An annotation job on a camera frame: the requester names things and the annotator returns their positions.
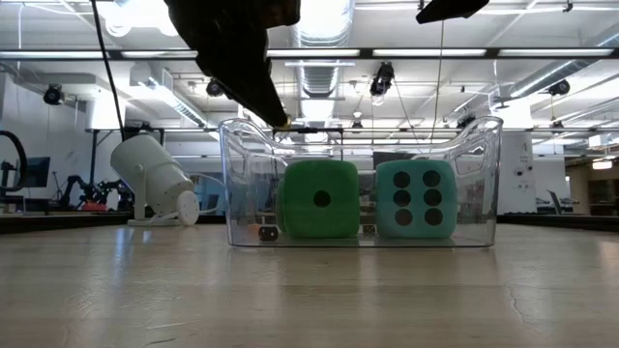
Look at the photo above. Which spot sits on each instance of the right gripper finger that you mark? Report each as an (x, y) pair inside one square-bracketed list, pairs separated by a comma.
[(450, 9)]

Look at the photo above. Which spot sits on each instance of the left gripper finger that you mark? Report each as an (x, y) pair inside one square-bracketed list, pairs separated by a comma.
[(246, 82)]

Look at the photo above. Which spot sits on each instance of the medium black die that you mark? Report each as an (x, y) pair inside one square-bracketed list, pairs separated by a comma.
[(268, 234)]

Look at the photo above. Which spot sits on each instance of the large teal foam die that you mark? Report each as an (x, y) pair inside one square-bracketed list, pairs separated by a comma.
[(416, 229)]

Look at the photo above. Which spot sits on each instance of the background blue robot arm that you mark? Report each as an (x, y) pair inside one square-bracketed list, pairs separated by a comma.
[(94, 191)]

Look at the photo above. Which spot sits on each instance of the black ceiling spotlight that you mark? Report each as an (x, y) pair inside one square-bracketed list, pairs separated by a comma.
[(53, 95), (214, 88), (559, 87)]

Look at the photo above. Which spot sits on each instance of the white cylindrical spotlight lamp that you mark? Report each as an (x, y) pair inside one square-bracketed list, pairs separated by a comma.
[(150, 174)]

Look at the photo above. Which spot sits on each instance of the small orange translucent die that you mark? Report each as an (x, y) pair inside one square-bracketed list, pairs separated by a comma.
[(254, 228)]

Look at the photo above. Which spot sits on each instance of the small dark speckled die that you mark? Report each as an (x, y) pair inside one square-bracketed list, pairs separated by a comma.
[(369, 230)]

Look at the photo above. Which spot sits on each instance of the clear plastic bin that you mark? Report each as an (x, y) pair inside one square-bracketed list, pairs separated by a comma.
[(367, 241)]

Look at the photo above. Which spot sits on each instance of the dark computer monitor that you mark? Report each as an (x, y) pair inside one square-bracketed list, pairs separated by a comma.
[(38, 171)]

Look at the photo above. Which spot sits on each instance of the silver ceiling duct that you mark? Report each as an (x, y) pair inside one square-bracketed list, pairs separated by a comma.
[(321, 29)]

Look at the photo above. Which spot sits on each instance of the black overhead frame bar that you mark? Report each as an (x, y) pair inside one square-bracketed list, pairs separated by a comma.
[(366, 53)]

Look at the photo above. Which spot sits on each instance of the black overhead camera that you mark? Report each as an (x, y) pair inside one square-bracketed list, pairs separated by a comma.
[(383, 77)]

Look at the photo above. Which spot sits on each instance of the black aluminium table frame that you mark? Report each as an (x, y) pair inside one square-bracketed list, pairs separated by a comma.
[(72, 222)]

